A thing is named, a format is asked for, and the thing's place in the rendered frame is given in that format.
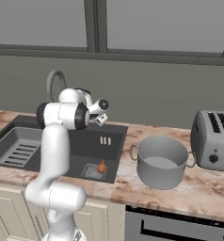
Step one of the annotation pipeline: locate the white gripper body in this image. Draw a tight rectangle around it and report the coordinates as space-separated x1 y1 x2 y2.
95 113 109 128

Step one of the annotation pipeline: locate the brown onion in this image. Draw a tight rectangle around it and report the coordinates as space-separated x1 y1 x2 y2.
96 159 108 174

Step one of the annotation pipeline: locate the grey metal pot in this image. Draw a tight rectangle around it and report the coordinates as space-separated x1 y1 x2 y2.
129 135 198 191

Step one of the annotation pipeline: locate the dark grey sink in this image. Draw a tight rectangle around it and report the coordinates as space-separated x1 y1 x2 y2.
0 114 129 185

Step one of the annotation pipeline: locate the grey curved tap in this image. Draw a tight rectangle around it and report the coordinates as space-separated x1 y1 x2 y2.
45 69 68 104

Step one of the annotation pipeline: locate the cream cupboard door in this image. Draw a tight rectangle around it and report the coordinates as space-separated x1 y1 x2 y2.
73 201 126 241
0 184 46 241

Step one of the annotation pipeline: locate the grey toaster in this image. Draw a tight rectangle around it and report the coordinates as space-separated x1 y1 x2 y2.
189 109 224 173

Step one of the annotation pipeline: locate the black toaster knob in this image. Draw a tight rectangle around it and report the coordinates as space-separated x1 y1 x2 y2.
208 153 219 165

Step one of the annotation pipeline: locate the grey dishwasher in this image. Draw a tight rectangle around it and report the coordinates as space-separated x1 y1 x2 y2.
125 204 224 241

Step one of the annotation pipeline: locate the grey window frame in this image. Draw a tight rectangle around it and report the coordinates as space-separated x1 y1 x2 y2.
0 0 224 67

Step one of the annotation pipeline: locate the grey cupboard handle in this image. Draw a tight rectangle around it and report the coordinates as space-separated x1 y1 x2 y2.
35 214 43 238

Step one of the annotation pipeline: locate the black dishwasher handle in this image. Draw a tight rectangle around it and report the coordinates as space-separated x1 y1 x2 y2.
139 218 224 241

